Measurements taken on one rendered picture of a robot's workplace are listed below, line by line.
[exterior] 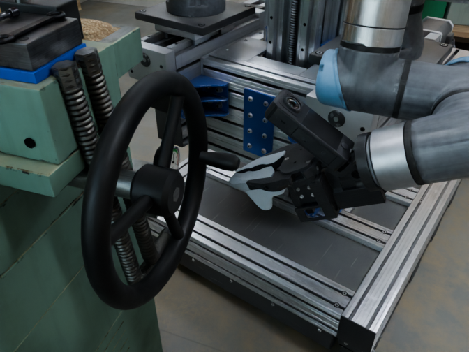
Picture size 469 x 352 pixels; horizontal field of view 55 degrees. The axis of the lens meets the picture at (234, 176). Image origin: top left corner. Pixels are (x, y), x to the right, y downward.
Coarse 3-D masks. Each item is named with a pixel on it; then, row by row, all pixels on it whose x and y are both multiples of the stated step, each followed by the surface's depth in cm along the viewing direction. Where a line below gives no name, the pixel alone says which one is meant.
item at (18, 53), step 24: (0, 0) 52; (24, 0) 51; (48, 0) 52; (72, 0) 52; (0, 24) 47; (24, 24) 47; (48, 24) 47; (72, 24) 48; (0, 48) 44; (24, 48) 43; (48, 48) 46; (72, 48) 49; (0, 72) 45; (24, 72) 44; (48, 72) 46
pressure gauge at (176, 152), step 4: (176, 148) 87; (156, 152) 85; (176, 152) 88; (156, 156) 84; (172, 156) 86; (176, 156) 88; (156, 160) 84; (172, 160) 87; (176, 160) 88; (172, 164) 87; (176, 164) 89; (176, 168) 89
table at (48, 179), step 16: (128, 32) 76; (128, 48) 76; (128, 64) 77; (0, 160) 50; (16, 160) 50; (32, 160) 50; (80, 160) 52; (0, 176) 50; (16, 176) 49; (32, 176) 48; (48, 176) 48; (64, 176) 50; (48, 192) 49
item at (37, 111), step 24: (0, 96) 46; (24, 96) 45; (48, 96) 45; (120, 96) 58; (0, 120) 48; (24, 120) 47; (48, 120) 46; (96, 120) 54; (0, 144) 50; (24, 144) 49; (48, 144) 48; (72, 144) 50
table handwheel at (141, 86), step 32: (128, 96) 44; (160, 96) 48; (192, 96) 57; (128, 128) 43; (192, 128) 63; (96, 160) 42; (160, 160) 55; (192, 160) 66; (96, 192) 41; (128, 192) 54; (160, 192) 52; (192, 192) 66; (96, 224) 42; (128, 224) 48; (192, 224) 66; (96, 256) 43; (96, 288) 45; (128, 288) 50; (160, 288) 58
